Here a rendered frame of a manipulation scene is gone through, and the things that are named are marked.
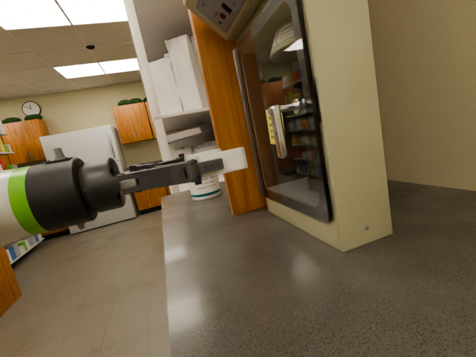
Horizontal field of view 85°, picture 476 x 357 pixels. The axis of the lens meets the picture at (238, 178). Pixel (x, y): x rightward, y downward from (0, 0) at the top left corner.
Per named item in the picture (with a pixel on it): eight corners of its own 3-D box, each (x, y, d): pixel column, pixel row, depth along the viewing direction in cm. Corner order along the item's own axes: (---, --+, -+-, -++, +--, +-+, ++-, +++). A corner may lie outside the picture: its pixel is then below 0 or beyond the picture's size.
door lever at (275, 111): (308, 152, 45) (300, 152, 48) (299, 97, 44) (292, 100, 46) (280, 159, 44) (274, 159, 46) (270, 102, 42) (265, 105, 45)
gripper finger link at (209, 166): (183, 165, 33) (185, 166, 31) (219, 157, 35) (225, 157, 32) (185, 176, 34) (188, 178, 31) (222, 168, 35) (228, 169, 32)
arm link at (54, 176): (67, 226, 41) (42, 246, 32) (44, 153, 39) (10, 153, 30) (108, 216, 42) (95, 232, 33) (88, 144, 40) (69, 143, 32)
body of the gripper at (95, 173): (73, 163, 32) (149, 148, 35) (90, 161, 40) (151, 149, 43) (90, 219, 33) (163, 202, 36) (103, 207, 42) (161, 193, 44)
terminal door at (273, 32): (265, 195, 73) (236, 47, 67) (333, 225, 44) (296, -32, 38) (262, 196, 73) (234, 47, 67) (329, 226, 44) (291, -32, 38)
